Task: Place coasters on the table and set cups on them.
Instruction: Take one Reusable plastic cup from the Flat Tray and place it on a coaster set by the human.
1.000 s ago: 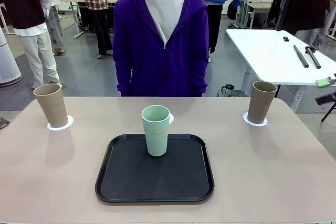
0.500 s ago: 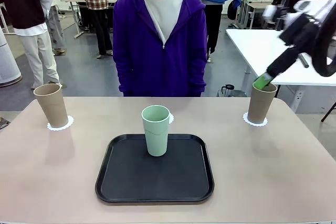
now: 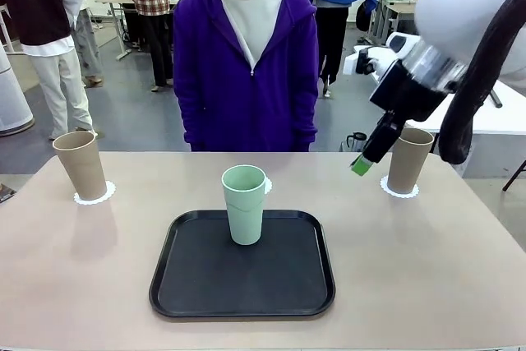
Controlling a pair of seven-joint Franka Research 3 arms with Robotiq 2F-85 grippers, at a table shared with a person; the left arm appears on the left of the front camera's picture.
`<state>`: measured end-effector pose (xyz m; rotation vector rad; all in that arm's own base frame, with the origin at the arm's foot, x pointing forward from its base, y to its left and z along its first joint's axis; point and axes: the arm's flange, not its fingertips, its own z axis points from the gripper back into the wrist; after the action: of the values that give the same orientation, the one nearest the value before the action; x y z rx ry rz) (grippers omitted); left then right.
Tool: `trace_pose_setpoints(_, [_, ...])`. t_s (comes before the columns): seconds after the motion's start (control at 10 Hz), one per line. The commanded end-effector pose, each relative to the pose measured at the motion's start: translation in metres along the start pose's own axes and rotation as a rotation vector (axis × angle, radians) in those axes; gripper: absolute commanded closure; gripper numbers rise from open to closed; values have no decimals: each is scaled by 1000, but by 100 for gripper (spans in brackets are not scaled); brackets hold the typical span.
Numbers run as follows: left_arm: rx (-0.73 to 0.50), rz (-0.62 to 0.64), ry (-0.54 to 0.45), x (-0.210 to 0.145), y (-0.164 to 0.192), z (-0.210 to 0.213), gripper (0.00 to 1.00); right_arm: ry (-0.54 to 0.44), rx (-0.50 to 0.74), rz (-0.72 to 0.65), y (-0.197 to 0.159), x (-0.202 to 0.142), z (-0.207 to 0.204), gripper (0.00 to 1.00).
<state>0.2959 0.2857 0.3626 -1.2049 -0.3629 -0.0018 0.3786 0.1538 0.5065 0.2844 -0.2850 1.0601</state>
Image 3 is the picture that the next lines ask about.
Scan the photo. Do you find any person in grey trousers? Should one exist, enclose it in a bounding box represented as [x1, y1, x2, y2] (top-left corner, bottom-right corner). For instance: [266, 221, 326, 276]
[61, 0, 104, 88]

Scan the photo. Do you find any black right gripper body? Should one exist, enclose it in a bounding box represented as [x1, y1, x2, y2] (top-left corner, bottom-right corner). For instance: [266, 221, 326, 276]
[368, 60, 448, 125]

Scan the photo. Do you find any mint green cup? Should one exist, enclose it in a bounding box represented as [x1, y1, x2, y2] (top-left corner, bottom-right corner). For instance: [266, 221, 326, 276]
[220, 164, 267, 247]

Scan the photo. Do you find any white side table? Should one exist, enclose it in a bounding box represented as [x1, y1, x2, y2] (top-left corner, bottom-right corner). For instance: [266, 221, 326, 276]
[353, 42, 526, 136]

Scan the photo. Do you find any grey desk with equipment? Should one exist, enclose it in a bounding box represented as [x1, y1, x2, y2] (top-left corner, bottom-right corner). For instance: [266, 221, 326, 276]
[368, 0, 418, 46]

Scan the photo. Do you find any purple-sleeved left forearm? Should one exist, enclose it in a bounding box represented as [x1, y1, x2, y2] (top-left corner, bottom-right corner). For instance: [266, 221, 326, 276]
[290, 79, 320, 149]

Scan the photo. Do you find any black jug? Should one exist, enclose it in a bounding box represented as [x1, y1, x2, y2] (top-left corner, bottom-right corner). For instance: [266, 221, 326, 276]
[344, 132, 368, 153]

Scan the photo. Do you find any tan cup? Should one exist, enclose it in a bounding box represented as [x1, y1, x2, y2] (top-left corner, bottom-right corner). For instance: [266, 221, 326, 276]
[52, 131, 109, 201]
[388, 127, 436, 196]

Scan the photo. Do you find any white cylindrical appliance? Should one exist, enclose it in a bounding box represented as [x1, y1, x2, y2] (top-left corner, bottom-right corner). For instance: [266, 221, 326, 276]
[0, 40, 35, 138]

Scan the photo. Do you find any black stand leg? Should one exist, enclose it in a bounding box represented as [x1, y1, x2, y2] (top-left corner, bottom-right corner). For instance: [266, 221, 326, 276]
[502, 159, 526, 192]

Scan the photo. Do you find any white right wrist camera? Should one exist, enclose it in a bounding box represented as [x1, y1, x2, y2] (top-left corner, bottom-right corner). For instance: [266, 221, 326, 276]
[344, 48, 398, 85]

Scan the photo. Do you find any black plastic tray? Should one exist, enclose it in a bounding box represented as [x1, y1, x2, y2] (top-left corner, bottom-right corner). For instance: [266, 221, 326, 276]
[148, 209, 337, 319]

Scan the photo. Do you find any person in purple hoodie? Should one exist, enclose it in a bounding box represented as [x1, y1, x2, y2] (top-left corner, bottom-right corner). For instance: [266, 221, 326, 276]
[172, 0, 320, 153]

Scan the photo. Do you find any person in black top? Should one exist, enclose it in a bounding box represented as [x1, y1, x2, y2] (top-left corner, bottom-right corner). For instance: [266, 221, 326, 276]
[0, 0, 99, 141]

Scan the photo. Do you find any purple-sleeved right forearm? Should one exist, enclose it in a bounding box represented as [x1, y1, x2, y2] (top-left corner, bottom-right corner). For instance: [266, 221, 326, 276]
[173, 79, 203, 151]

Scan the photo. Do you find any dark printed booklet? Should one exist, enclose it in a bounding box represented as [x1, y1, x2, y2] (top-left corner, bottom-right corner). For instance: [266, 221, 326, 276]
[0, 183, 18, 205]

